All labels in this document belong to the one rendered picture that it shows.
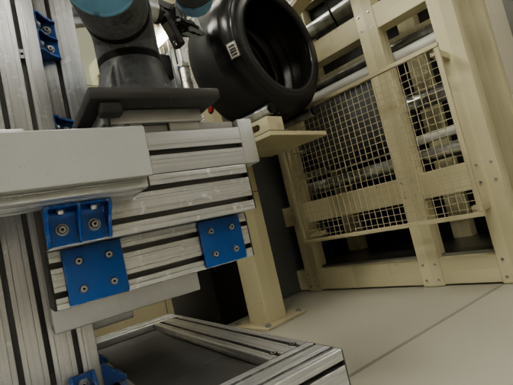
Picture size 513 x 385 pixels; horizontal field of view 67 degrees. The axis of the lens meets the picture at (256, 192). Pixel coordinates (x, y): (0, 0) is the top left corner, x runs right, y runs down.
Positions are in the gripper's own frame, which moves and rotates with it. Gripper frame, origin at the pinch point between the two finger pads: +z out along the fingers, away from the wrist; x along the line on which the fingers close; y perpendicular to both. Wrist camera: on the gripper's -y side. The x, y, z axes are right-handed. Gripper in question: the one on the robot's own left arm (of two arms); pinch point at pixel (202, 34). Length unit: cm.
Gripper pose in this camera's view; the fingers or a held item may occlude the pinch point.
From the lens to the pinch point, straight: 165.3
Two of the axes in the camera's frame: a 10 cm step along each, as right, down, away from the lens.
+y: -1.4, -9.8, 1.6
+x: -6.7, 2.1, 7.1
